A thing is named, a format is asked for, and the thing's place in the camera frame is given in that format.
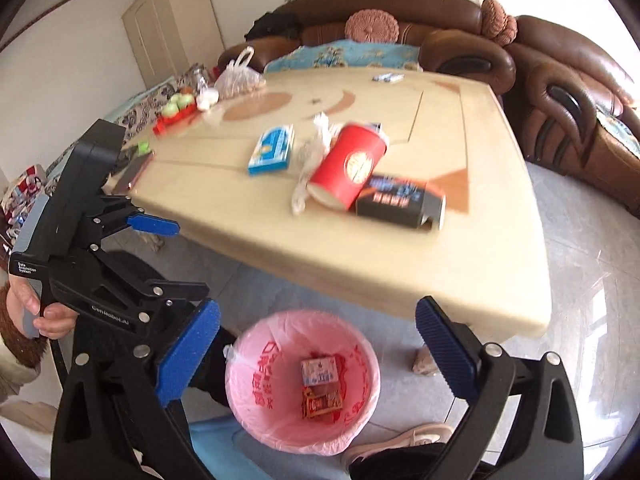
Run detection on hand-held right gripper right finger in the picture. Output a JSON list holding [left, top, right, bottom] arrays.
[[415, 296, 585, 480]]

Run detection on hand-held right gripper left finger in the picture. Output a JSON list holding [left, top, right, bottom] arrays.
[[50, 299, 222, 480]]

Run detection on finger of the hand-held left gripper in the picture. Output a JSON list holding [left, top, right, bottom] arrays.
[[85, 195, 182, 248], [92, 249, 211, 322]]

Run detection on blue cardboard box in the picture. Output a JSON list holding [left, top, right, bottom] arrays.
[[248, 125, 296, 177]]

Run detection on dark printed box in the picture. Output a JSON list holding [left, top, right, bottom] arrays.
[[356, 174, 447, 232]]

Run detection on white plastic wrapper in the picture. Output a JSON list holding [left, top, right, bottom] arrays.
[[291, 112, 342, 217]]

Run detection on red paper cup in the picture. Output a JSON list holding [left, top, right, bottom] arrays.
[[306, 122, 390, 211]]

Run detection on person's left forearm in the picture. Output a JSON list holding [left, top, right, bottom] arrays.
[[0, 330, 48, 403]]

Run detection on person's left hand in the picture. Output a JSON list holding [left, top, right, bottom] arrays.
[[6, 280, 77, 342]]

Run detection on person's black trousers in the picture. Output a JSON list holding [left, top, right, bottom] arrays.
[[189, 325, 453, 480]]

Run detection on red white printed bag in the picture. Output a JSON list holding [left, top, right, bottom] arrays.
[[0, 162, 49, 242]]

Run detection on pink-edged phone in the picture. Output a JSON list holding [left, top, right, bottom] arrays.
[[111, 152, 155, 195]]

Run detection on light blue cloth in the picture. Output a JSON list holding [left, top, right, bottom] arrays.
[[189, 416, 273, 480]]

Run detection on person's pink shoe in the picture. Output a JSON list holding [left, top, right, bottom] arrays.
[[342, 422, 454, 469]]

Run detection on grey floral blanket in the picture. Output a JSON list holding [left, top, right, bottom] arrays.
[[107, 72, 201, 142]]

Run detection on red tray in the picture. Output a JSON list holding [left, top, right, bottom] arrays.
[[152, 104, 204, 136]]

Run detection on small white carton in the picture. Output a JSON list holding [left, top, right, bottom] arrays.
[[300, 355, 339, 387]]

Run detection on red snack packet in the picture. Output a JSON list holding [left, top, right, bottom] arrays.
[[301, 388, 345, 420]]

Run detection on clear plastic bag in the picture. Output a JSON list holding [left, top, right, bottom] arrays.
[[214, 46, 266, 100]]

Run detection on cream wooden cabinet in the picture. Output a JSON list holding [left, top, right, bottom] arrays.
[[121, 0, 224, 89]]

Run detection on blue floral cushion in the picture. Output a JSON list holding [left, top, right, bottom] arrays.
[[263, 40, 424, 74]]

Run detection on blue printed seat cover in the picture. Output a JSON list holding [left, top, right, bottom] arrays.
[[595, 109, 640, 157]]

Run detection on pink knitted round cushion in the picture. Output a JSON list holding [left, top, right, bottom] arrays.
[[345, 8, 400, 44], [481, 0, 519, 46]]

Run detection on brown leather armchair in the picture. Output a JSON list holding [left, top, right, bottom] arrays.
[[502, 15, 640, 217]]

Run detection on brown leather sofa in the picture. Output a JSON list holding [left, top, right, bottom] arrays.
[[217, 0, 517, 96]]

